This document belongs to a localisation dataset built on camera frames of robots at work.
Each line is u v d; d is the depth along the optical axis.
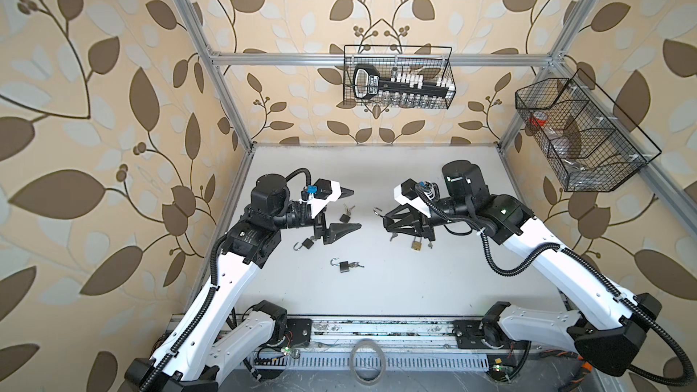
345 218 0.98
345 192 0.62
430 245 0.91
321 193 0.49
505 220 0.46
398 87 0.83
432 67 0.93
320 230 0.54
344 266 0.87
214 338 0.39
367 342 0.74
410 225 0.56
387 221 0.62
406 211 0.61
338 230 0.54
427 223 0.54
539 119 0.87
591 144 0.73
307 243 0.91
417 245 0.91
